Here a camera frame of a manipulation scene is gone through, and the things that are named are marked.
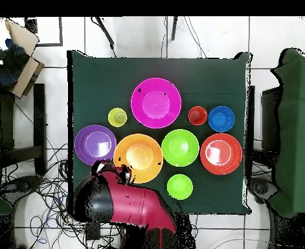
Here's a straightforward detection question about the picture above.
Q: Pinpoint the purple plastic bowl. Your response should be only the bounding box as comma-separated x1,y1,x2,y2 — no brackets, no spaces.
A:
74,124,117,166

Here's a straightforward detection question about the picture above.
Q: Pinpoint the large green plastic bowl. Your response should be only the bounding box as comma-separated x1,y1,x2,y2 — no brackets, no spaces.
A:
161,128,200,167

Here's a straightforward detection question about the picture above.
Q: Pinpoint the pink plastic bowl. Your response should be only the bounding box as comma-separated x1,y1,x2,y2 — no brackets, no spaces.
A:
130,77,182,130

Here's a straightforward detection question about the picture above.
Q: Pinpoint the pale yellow plastic cup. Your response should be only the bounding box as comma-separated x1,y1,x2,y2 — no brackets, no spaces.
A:
107,107,128,128

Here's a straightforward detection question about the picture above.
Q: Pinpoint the red plastic cup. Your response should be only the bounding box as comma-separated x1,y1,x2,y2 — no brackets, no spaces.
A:
188,105,208,126

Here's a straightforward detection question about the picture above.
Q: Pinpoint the small green plastic bowl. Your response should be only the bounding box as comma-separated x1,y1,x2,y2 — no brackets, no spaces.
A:
166,173,194,201

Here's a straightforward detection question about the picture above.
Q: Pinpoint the red plastic bowl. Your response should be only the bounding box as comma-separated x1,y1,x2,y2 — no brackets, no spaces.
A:
199,132,243,176

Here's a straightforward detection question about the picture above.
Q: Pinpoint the dark green tablecloth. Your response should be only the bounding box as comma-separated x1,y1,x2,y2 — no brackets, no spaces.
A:
67,49,253,215

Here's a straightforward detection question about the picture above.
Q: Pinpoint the black power adapter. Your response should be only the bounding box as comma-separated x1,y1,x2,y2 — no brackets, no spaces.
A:
85,221,102,241

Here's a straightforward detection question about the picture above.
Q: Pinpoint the black tripod leg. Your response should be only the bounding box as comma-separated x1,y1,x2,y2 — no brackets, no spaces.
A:
170,16,179,42
91,16,117,58

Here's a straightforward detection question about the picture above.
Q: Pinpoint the black chair base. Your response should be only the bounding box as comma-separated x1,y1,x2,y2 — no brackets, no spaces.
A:
0,174,43,206
247,177,280,204

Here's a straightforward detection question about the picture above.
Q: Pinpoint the dark blue cloth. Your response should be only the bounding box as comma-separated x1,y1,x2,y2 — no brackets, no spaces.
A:
0,38,30,90

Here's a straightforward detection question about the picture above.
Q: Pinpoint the cardboard box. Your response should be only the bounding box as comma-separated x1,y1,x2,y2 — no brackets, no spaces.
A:
4,18,45,99

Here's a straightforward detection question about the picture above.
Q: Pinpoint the tangle of floor cables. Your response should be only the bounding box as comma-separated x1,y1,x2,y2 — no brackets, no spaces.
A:
0,142,127,249

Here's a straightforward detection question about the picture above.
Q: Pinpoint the black stool frame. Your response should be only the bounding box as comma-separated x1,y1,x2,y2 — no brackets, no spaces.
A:
0,82,47,176

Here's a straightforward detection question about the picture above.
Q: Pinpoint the black metal frame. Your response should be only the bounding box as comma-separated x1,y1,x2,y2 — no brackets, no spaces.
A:
24,16,64,47

